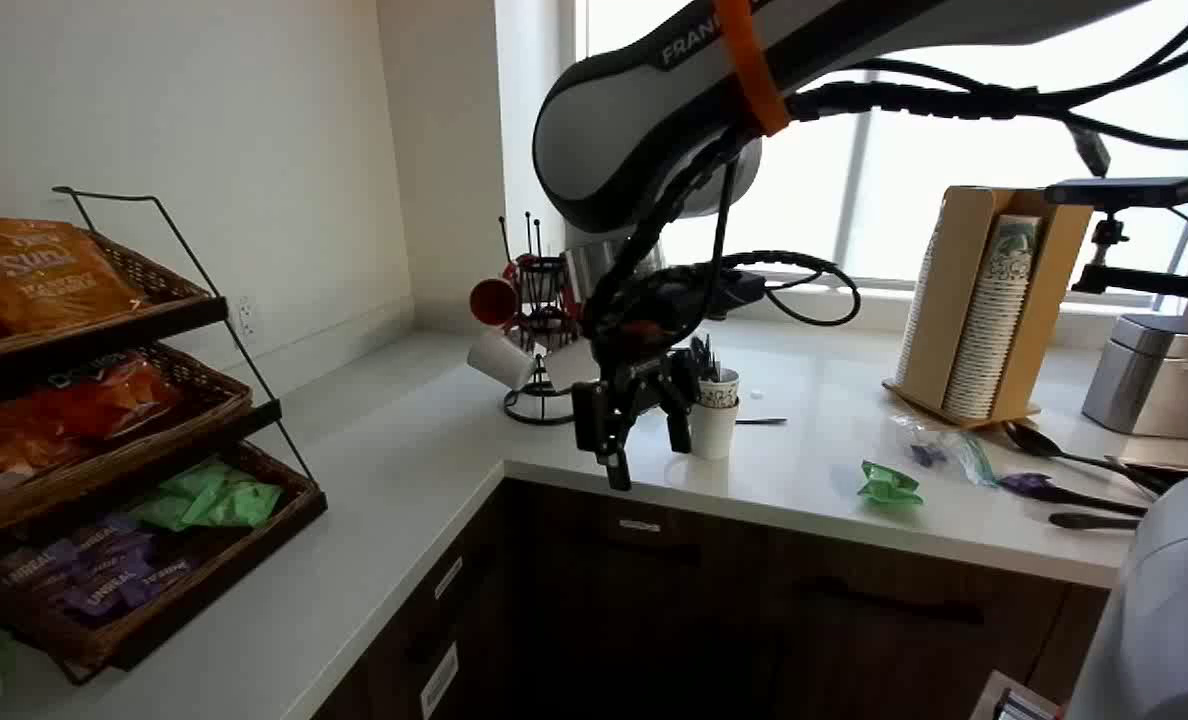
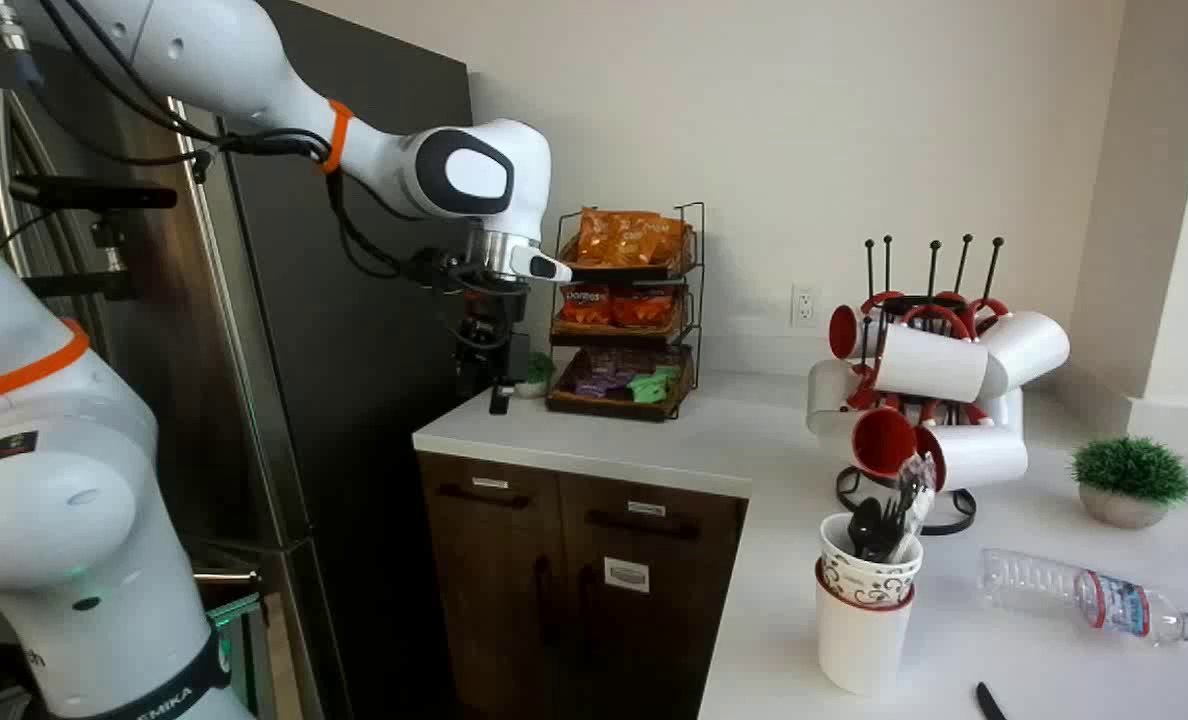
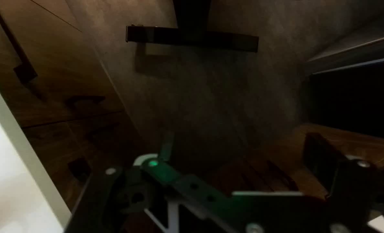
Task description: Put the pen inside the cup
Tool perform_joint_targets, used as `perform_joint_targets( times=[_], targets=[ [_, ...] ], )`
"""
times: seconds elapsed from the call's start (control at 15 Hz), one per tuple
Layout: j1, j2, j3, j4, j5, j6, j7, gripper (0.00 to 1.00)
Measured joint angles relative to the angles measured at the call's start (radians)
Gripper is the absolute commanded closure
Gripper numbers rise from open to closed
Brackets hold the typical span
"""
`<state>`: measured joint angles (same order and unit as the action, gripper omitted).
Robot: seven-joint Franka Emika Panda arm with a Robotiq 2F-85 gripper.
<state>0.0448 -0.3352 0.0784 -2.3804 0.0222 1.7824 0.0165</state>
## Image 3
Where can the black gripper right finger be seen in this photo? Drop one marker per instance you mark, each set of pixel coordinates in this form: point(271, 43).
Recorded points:
point(354, 194)

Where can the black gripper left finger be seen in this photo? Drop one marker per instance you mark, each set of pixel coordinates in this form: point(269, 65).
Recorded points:
point(109, 194)

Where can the dark wood cabinet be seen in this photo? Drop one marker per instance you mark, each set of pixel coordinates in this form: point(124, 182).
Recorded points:
point(70, 65)

